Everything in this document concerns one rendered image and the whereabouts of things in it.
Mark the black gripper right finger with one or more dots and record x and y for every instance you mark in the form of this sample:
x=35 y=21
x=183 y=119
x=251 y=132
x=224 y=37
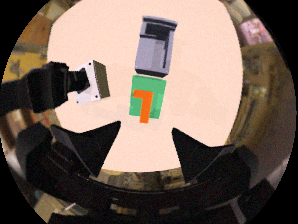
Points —
x=194 y=156

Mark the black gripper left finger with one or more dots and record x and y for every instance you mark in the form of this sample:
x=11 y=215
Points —
x=91 y=147

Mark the orange l-shaped part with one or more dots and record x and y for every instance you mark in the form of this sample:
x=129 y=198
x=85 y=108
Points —
x=146 y=104

